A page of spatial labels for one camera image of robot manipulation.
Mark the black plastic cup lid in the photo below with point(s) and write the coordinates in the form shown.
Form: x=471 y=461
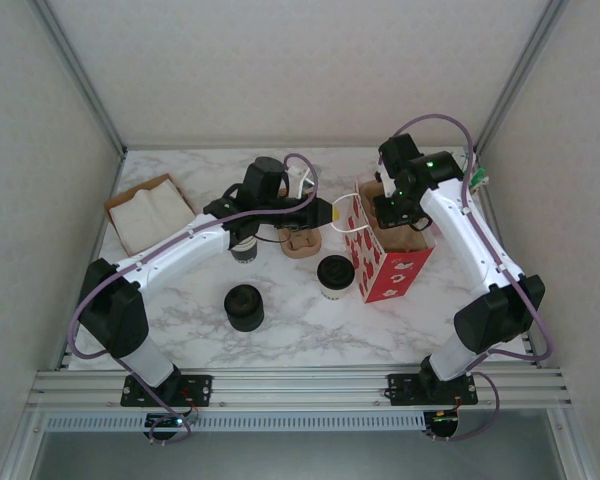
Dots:
x=335 y=271

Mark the white paper coffee cup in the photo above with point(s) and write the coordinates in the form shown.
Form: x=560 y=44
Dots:
x=336 y=294

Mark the red white paper gift bag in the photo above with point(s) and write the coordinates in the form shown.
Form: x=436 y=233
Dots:
x=395 y=275

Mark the black plastic lid stack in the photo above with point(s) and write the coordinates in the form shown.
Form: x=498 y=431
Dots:
x=243 y=307

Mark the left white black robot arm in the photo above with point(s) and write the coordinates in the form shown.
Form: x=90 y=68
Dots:
x=180 y=255

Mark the white paper cup stack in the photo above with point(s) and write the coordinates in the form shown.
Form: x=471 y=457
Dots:
x=244 y=252

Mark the brown cardboard napkin tray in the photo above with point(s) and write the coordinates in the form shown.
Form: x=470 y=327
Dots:
x=175 y=192

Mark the white paper napkin stack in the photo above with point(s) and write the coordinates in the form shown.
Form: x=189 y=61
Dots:
x=145 y=215

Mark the aluminium frame rail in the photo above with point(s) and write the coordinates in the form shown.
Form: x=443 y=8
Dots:
x=94 y=245
x=496 y=212

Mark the aluminium frame post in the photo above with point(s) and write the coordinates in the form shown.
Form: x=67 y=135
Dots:
x=520 y=75
x=82 y=75

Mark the wide aluminium mounting rail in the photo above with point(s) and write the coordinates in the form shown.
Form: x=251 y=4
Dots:
x=305 y=385

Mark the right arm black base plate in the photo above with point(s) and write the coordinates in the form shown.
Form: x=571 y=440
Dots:
x=405 y=390

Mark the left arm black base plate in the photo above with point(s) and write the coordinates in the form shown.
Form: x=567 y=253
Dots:
x=200 y=390

